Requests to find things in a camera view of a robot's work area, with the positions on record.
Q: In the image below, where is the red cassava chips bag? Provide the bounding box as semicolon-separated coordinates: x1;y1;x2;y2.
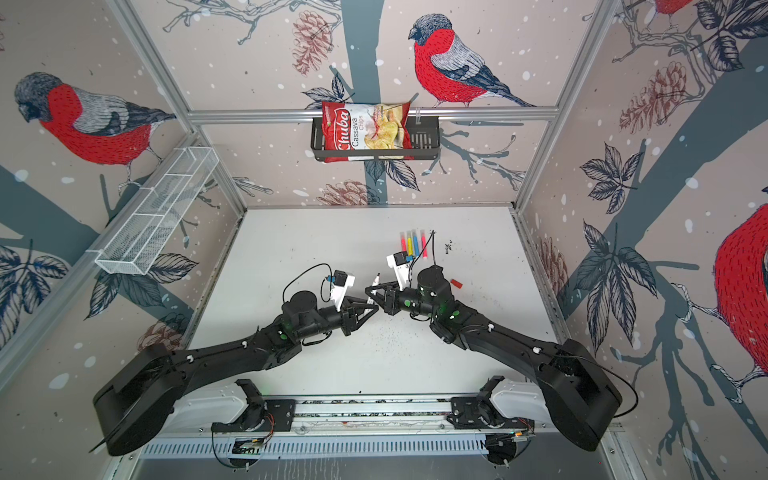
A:
317;102;412;163

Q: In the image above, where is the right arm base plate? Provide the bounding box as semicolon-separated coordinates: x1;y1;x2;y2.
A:
446;375;535;432

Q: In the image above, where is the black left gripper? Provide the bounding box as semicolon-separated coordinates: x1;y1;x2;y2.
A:
296;296;379;342

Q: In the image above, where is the white mesh wall tray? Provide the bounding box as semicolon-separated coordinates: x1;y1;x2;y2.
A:
95;146;219;275

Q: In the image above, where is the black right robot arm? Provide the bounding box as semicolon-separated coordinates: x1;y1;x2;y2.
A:
365;266;623;451

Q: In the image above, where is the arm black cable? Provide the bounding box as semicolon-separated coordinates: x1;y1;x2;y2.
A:
281;262;334;307
407;230;438;286

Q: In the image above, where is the black wire basket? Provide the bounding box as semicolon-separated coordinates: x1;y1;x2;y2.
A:
310;113;441;163

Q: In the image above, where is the blue highlighter pen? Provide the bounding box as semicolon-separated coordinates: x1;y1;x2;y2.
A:
412;229;420;257

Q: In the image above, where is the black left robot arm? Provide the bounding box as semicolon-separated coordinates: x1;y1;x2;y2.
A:
93;290;378;456

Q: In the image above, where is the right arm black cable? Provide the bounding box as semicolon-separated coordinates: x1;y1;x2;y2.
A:
407;230;438;286

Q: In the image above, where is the aluminium mounting rail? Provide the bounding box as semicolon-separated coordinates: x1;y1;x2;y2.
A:
222;380;562;435

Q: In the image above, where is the pink-red highlighter pen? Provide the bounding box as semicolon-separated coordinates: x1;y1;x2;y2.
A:
420;230;428;258

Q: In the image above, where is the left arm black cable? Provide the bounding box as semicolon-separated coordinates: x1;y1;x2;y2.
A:
281;262;334;307

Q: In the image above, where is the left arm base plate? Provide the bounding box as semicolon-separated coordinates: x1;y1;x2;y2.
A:
211;379;297;433

